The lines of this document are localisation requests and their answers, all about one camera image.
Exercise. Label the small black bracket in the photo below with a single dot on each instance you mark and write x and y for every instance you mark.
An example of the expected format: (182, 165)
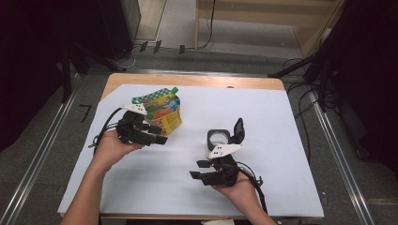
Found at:
(157, 46)
(182, 49)
(144, 46)

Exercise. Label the yellow spout pouch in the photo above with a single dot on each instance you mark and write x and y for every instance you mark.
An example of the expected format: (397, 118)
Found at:
(165, 109)

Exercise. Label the person's right hand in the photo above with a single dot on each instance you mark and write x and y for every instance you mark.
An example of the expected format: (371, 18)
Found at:
(242, 193)

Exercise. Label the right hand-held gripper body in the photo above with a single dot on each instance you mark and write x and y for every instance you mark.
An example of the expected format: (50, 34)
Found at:
(223, 172)

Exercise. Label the black tripod stand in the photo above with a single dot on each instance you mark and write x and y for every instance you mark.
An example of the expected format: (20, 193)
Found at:
(297, 65)

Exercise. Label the black upright stand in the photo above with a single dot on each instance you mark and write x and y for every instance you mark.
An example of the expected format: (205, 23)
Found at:
(66, 81)

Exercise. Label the person's left hand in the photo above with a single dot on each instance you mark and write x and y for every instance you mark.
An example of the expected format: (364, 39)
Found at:
(109, 148)

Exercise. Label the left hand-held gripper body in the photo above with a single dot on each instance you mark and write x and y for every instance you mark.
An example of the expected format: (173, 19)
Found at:
(133, 128)

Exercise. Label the white paper sheet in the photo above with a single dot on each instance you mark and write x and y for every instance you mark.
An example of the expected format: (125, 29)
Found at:
(266, 140)

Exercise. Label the small white cloth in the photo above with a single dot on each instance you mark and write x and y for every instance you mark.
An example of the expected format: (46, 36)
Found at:
(217, 222)

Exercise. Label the light wooden frame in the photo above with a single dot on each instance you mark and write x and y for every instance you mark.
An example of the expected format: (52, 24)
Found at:
(196, 25)

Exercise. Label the metal floor rail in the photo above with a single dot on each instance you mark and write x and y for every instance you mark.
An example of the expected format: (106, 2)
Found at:
(43, 150)
(338, 157)

